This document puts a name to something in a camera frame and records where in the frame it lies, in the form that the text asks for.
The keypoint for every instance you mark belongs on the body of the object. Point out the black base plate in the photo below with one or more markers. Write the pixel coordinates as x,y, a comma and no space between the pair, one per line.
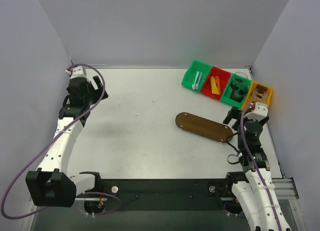
163,195

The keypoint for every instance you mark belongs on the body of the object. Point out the clear glass cup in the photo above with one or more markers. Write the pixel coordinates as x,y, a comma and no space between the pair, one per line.
239,78

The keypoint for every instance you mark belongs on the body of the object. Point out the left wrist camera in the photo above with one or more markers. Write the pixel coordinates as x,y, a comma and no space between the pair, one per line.
77,72

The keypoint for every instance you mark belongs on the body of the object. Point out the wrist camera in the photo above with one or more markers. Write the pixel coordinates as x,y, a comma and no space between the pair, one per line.
258,111
77,72

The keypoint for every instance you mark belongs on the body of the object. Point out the grey glass cup with holder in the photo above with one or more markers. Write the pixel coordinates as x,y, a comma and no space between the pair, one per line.
239,91

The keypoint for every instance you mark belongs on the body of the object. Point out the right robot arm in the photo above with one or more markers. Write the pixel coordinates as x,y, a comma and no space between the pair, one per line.
254,188

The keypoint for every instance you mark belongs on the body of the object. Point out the aluminium frame rail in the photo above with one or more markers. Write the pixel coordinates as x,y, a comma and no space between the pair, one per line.
285,188

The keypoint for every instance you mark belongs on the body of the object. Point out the yellow bin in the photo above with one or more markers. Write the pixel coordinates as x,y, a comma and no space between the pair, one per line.
252,86

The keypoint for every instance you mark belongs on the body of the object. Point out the yellow toothpaste tube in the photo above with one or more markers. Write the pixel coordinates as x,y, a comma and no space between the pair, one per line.
214,89

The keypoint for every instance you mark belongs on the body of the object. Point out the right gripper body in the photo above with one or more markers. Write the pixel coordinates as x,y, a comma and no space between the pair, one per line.
236,119

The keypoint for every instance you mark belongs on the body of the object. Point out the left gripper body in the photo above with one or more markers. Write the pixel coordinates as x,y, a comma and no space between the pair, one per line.
94,90

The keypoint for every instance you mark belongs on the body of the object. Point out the clear acrylic toothbrush rack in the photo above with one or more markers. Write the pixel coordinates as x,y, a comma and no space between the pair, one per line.
259,94

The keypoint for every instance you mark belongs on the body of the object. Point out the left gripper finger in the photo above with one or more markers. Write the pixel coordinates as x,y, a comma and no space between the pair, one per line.
101,94
97,81

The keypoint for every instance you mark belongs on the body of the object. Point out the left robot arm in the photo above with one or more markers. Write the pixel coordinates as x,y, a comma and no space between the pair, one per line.
50,185

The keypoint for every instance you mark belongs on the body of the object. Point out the green bin with cups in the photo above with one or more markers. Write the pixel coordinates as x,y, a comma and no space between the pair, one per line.
226,94

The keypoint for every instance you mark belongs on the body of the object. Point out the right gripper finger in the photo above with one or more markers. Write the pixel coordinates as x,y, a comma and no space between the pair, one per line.
227,119
234,111

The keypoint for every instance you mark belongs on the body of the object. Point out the green bin with toothbrushes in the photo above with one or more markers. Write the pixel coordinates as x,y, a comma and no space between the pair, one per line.
189,75

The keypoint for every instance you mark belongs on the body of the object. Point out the brown oval wooden tray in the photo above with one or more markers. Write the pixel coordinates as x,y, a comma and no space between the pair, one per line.
204,127

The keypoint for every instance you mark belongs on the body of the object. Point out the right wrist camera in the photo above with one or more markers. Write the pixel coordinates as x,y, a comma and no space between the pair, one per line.
258,111

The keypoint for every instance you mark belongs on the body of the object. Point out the orange toothpaste tube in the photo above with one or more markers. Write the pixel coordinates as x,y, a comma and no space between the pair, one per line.
217,82

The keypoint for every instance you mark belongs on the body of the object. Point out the light blue toothbrush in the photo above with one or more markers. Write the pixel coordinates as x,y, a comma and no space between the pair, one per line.
199,77

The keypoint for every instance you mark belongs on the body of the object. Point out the red bin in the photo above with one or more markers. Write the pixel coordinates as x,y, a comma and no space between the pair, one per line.
224,79

